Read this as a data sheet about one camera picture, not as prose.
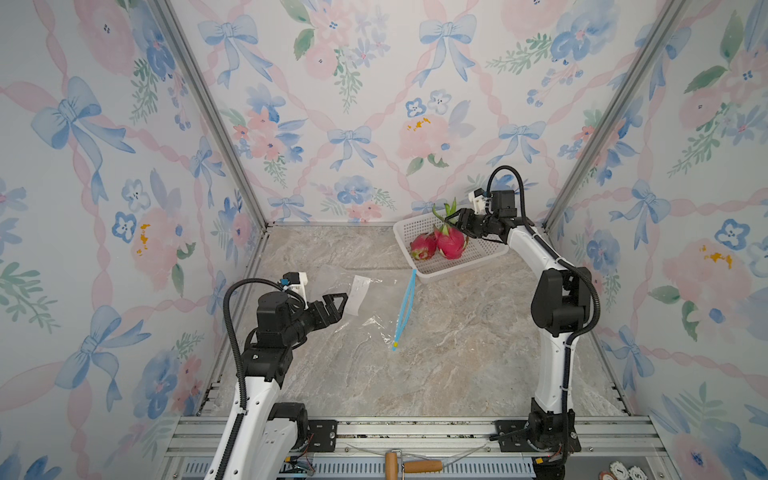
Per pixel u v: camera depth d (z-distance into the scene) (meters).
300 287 0.68
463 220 0.88
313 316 0.66
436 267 1.07
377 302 0.99
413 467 0.69
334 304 0.68
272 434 0.60
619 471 0.70
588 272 0.58
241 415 0.46
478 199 0.92
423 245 1.03
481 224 0.86
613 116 0.86
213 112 0.86
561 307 0.59
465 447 0.73
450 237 0.99
